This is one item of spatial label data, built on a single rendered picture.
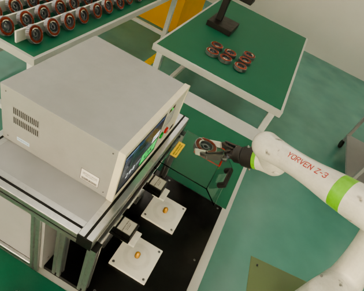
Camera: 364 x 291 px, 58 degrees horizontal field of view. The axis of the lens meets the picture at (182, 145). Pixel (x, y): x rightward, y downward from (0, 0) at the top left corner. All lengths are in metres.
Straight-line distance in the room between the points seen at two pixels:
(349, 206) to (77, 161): 0.79
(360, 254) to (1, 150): 1.21
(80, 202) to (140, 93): 0.37
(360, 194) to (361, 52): 5.28
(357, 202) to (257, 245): 1.59
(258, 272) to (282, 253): 1.18
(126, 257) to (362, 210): 0.80
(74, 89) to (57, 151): 0.18
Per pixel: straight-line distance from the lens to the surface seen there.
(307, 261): 2.78
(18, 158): 1.06
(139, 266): 1.28
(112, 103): 0.97
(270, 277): 1.53
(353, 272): 1.39
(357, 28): 6.15
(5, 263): 1.29
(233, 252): 2.46
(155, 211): 1.42
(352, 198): 1.08
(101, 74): 1.07
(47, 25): 2.31
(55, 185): 1.00
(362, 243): 1.32
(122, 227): 1.18
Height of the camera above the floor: 1.91
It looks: 41 degrees down
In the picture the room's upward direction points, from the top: 25 degrees clockwise
